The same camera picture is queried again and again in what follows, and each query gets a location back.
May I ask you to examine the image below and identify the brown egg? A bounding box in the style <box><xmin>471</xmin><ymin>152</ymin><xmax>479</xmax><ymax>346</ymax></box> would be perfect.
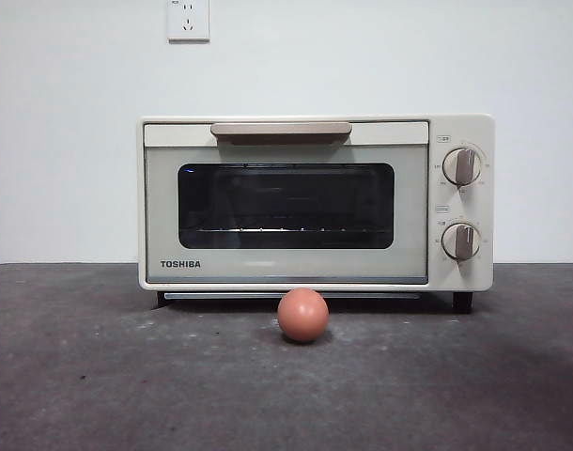
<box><xmin>277</xmin><ymin>288</ymin><xmax>330</xmax><ymax>344</ymax></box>

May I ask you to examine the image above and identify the oven temperature knob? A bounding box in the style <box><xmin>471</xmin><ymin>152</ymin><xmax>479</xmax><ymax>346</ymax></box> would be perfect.
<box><xmin>441</xmin><ymin>147</ymin><xmax>484</xmax><ymax>188</ymax></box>

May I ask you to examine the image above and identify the white wall power socket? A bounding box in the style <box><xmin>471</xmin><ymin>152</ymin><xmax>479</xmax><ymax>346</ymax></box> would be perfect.
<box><xmin>166</xmin><ymin>0</ymin><xmax>211</xmax><ymax>44</ymax></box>

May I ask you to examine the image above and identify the grey metal crumb tray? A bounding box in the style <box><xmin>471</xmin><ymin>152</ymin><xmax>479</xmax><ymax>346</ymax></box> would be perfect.
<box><xmin>163</xmin><ymin>291</ymin><xmax>422</xmax><ymax>301</ymax></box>

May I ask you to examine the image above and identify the oven timer knob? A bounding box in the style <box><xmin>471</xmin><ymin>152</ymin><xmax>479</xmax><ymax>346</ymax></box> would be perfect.
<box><xmin>441</xmin><ymin>222</ymin><xmax>483</xmax><ymax>261</ymax></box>

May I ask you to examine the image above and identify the metal wire oven rack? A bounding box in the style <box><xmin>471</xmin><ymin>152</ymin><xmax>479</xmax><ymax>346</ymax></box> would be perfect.
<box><xmin>191</xmin><ymin>224</ymin><xmax>378</xmax><ymax>235</ymax></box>

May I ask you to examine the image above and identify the oven door with brown handle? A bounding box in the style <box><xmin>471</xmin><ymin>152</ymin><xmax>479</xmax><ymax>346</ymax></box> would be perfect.
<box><xmin>143</xmin><ymin>120</ymin><xmax>430</xmax><ymax>286</ymax></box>

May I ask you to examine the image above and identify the cream Toshiba toaster oven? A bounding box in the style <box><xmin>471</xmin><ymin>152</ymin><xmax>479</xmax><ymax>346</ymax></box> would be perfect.
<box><xmin>136</xmin><ymin>114</ymin><xmax>496</xmax><ymax>315</ymax></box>

